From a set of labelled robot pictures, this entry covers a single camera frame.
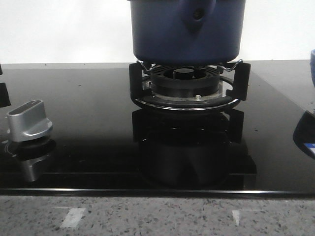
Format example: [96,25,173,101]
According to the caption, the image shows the blue bowl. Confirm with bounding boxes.
[310,49,315,87]

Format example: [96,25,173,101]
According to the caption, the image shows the blue cooking pot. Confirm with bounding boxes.
[130,0,246,66]

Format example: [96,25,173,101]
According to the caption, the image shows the black pot support grate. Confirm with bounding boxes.
[129,60,251,113]

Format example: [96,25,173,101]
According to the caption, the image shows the black gas burner head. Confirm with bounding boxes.
[150,66,220,98]

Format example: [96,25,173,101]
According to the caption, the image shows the black glass stove top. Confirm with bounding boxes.
[0,63,315,198]

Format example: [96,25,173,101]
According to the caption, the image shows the silver stove knob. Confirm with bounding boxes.
[6,100,53,142]

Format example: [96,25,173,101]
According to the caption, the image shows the black left burner grate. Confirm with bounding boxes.
[0,59,11,108]

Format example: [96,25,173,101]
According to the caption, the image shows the blue white stove label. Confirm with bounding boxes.
[304,143,315,158]

